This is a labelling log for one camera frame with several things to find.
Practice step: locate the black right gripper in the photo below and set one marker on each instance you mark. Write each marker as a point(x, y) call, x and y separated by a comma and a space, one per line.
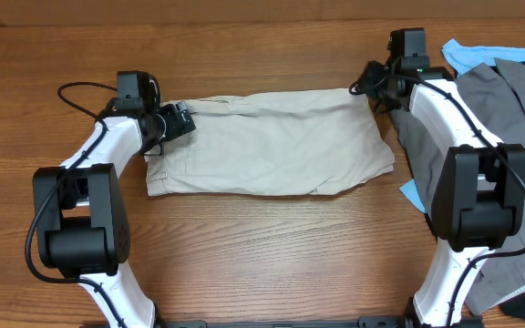
point(369, 75)

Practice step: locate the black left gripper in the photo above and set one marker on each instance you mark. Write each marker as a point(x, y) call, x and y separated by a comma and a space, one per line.
point(177, 127)

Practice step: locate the beige cotton shorts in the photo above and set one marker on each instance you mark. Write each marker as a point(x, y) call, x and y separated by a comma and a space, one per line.
point(318, 142)

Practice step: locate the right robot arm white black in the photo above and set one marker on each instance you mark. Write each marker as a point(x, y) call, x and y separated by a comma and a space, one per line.
point(480, 194)

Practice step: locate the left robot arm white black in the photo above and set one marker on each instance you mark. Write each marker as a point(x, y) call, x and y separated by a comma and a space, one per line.
point(80, 233)

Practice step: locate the light blue garment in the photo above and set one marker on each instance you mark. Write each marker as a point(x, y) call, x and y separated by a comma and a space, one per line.
point(476, 57)

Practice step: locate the grey shirt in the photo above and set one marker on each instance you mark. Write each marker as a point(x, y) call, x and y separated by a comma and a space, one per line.
point(501, 278)

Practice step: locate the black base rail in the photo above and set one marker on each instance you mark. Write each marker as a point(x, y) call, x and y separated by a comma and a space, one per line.
point(361, 322)

